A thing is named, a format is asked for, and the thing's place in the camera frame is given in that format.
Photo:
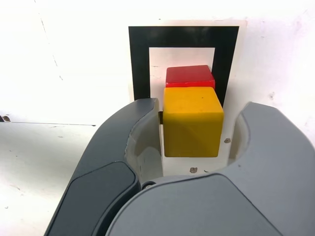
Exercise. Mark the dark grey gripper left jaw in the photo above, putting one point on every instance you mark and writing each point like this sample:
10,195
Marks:
98,172

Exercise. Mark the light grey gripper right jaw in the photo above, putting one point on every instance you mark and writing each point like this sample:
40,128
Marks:
233,204

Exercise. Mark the yellow cube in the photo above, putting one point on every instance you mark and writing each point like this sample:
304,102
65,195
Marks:
192,123

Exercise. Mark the red cube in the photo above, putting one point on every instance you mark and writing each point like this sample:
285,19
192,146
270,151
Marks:
189,75

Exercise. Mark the black tape square outline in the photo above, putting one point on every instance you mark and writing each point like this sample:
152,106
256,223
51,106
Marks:
140,61

